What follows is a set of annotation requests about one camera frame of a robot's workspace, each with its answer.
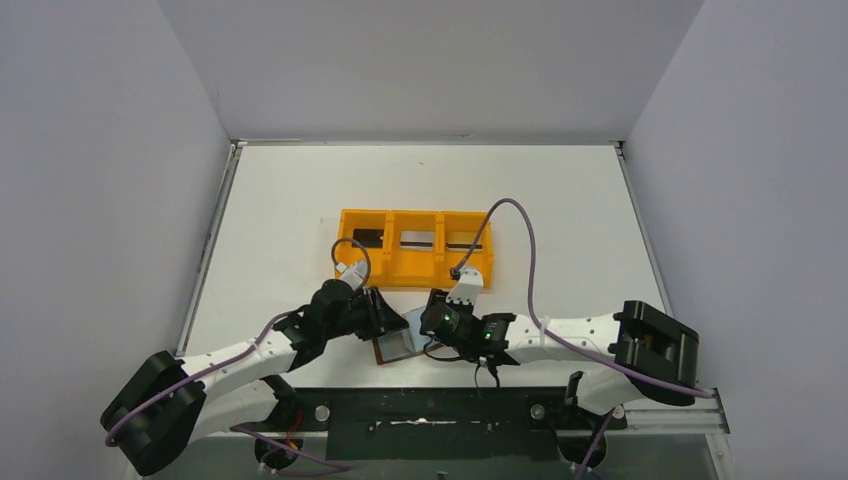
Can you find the brown leather card holder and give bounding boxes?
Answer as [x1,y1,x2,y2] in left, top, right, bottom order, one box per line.
[372,307,442,365]

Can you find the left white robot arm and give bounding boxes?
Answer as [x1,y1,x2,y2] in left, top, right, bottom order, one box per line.
[100,279,409,475]

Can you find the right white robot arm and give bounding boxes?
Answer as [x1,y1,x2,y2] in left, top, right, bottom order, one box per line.
[420,290,709,415]

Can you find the black VIP card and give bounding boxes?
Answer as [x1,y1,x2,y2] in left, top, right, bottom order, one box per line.
[352,228,384,249]

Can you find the white magnetic stripe card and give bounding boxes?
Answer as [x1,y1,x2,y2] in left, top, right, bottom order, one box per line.
[399,230,435,251]

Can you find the middle yellow bin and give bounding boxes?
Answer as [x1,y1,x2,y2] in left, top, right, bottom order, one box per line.
[388,210,437,287]

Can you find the yellow bin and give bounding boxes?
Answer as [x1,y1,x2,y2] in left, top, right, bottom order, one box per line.
[436,211,495,288]
[337,209,391,287]
[388,210,437,287]

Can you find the left yellow bin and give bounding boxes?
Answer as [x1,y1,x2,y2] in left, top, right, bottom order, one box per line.
[337,209,391,287]

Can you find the right yellow bin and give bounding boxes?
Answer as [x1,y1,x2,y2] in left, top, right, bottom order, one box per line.
[436,211,495,288]

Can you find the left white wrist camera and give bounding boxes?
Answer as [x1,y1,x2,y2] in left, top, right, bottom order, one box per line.
[335,259,370,291]

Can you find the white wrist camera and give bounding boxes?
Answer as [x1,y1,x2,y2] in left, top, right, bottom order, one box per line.
[446,267,484,307]
[335,259,370,291]

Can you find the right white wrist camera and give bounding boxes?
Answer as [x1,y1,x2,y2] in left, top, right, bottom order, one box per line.
[446,267,484,307]

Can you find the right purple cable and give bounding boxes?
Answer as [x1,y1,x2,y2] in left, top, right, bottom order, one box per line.
[451,197,717,400]

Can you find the purple cable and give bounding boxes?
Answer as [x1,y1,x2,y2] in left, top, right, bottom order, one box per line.
[451,197,717,400]
[103,238,372,448]

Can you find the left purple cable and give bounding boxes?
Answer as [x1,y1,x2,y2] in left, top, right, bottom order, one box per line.
[103,238,372,448]

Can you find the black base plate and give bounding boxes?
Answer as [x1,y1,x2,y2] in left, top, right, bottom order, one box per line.
[255,387,627,461]

